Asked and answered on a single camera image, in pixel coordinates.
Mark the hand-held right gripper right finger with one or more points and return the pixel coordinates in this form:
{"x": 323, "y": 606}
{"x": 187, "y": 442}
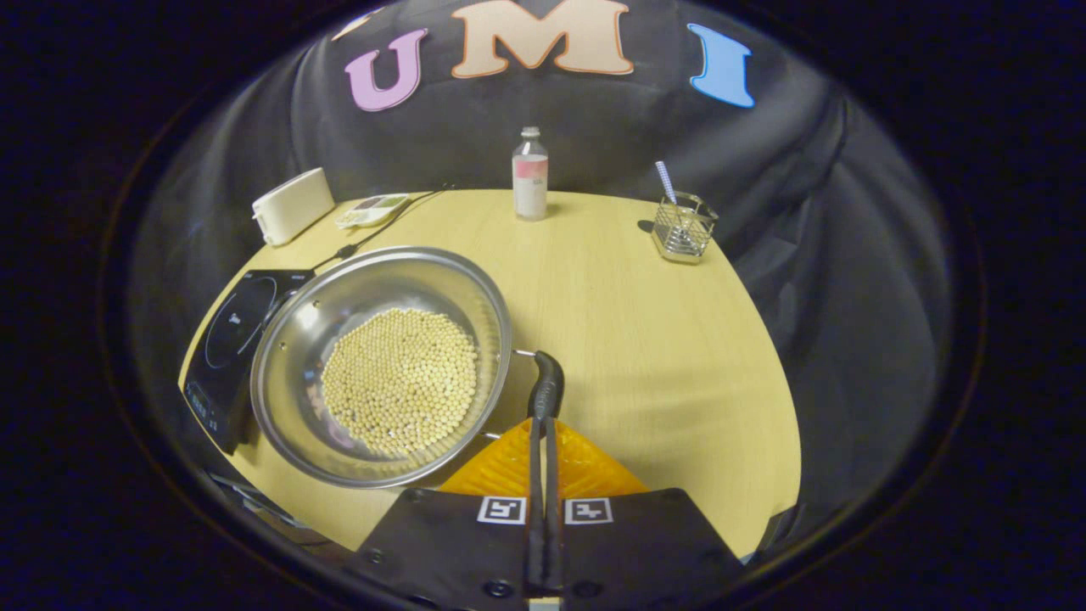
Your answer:
{"x": 645, "y": 552}

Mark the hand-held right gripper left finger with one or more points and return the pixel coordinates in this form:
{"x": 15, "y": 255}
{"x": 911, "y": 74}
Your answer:
{"x": 450, "y": 552}

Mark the stainless steel pot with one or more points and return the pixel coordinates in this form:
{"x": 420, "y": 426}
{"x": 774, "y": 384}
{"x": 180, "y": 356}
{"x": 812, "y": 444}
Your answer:
{"x": 373, "y": 284}

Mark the black induction cooktop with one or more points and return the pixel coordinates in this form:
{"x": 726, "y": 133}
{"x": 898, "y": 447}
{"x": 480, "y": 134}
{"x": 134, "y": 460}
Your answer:
{"x": 221, "y": 356}

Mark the pile of soybeans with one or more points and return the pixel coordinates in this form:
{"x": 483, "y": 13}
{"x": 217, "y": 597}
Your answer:
{"x": 399, "y": 382}

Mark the clear bottle with pink label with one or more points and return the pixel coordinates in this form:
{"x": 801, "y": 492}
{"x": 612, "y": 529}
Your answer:
{"x": 530, "y": 191}

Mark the striped drinking straw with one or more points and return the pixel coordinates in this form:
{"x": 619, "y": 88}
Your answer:
{"x": 666, "y": 180}

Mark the white toaster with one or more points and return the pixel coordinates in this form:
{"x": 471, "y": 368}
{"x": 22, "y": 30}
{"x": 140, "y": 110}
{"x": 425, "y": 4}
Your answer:
{"x": 293, "y": 208}

